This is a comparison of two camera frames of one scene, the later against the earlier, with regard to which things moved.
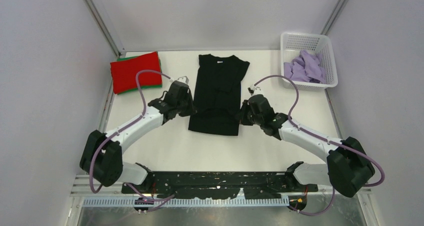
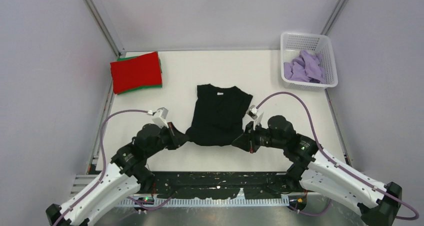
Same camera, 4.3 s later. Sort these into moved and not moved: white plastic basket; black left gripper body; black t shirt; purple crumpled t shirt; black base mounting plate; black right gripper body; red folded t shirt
Moved: black left gripper body; black right gripper body; black t shirt
Not moved: red folded t shirt; purple crumpled t shirt; black base mounting plate; white plastic basket
